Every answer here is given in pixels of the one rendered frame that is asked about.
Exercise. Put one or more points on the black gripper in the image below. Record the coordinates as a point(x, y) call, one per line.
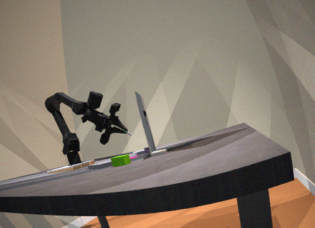
point(112, 120)

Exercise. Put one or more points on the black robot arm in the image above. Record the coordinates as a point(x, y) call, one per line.
point(88, 109)

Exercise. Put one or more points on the green rectangular block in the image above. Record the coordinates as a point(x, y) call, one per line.
point(121, 160)

